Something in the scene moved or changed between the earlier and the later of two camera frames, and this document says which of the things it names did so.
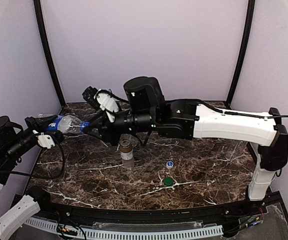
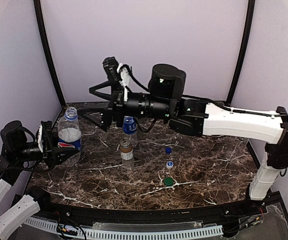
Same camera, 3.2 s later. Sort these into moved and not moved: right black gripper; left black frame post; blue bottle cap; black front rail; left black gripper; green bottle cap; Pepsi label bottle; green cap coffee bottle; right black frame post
Moved: Pepsi label bottle; left black gripper; right black gripper
Not moved: blue bottle cap; right black frame post; black front rail; green bottle cap; left black frame post; green cap coffee bottle
